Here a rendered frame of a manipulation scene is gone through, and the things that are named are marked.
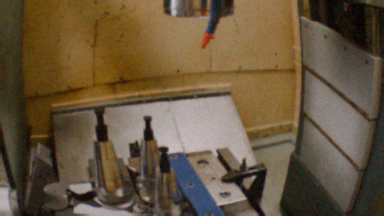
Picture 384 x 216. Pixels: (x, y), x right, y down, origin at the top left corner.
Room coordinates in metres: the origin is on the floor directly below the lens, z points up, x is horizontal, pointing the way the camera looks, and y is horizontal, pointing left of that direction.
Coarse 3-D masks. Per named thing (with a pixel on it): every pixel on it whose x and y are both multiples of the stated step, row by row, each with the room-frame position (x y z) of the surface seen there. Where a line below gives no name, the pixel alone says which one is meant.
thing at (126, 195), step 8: (128, 184) 0.49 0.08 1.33; (96, 192) 0.45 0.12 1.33; (104, 192) 0.45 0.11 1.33; (120, 192) 0.46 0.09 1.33; (128, 192) 0.46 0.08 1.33; (96, 200) 0.45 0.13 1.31; (104, 200) 0.44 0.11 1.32; (112, 200) 0.44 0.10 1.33; (120, 200) 0.45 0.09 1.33; (128, 200) 0.46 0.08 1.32; (112, 208) 0.44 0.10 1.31; (120, 208) 0.45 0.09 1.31; (128, 208) 0.45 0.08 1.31
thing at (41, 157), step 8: (40, 144) 0.46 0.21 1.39; (40, 152) 0.44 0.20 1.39; (48, 152) 0.45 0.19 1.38; (32, 160) 0.44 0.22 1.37; (40, 160) 0.43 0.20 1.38; (48, 160) 0.43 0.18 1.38; (32, 168) 0.45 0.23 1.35; (40, 168) 0.42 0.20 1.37; (48, 168) 0.43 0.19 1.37; (32, 176) 0.42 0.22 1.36; (40, 176) 0.42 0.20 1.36; (32, 184) 0.42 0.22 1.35; (40, 184) 0.42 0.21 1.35; (32, 192) 0.42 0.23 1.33; (40, 192) 0.42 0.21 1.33; (32, 200) 0.41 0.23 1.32; (40, 200) 0.42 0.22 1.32; (32, 208) 0.41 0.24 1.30
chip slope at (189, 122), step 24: (168, 96) 2.00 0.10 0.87; (192, 96) 2.03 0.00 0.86; (216, 96) 2.06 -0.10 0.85; (72, 120) 1.83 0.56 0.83; (96, 120) 1.85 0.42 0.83; (120, 120) 1.87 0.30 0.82; (168, 120) 1.90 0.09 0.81; (192, 120) 1.92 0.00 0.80; (216, 120) 1.93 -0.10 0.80; (240, 120) 1.95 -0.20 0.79; (72, 144) 1.69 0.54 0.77; (120, 144) 1.75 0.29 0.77; (168, 144) 1.78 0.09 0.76; (192, 144) 1.80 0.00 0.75; (216, 144) 1.81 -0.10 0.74; (240, 144) 1.82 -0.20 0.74; (72, 168) 1.56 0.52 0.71
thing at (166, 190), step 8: (160, 176) 0.59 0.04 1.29; (168, 176) 0.59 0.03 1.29; (160, 184) 0.59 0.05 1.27; (168, 184) 0.59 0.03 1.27; (176, 184) 0.60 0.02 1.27; (160, 192) 0.59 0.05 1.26; (168, 192) 0.59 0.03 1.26; (176, 192) 0.59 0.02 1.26; (160, 200) 0.59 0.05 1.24; (168, 200) 0.58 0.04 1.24; (176, 200) 0.59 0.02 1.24; (168, 208) 0.58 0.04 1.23
